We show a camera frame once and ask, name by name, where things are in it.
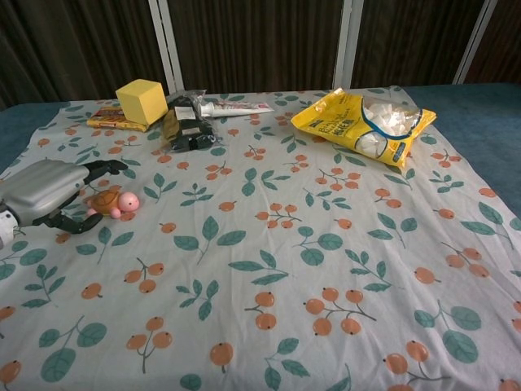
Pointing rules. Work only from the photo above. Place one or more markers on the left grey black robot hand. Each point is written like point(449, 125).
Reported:
point(40, 191)

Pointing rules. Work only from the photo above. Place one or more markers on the orange pink turtle toy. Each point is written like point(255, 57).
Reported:
point(110, 201)

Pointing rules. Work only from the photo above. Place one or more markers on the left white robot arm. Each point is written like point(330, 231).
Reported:
point(5, 226)

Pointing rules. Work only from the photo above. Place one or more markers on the flat yellow snack box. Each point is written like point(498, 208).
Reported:
point(110, 121)

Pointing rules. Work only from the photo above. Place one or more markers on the yellow foam cube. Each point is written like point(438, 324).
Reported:
point(140, 104)

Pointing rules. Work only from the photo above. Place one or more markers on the black items in clear bag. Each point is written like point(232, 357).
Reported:
point(188, 122)

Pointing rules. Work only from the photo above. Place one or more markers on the white tube with red print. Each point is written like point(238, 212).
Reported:
point(240, 108)

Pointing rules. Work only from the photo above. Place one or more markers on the floral fruit print tablecloth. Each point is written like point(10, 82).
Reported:
point(260, 260)

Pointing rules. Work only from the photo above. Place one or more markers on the dark brown pleated curtain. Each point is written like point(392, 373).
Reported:
point(252, 45)

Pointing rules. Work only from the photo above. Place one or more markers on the yellow bag of white cubes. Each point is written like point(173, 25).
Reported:
point(350, 122)

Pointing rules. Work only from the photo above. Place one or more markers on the white metal frame post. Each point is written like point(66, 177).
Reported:
point(165, 45)
point(472, 40)
point(346, 45)

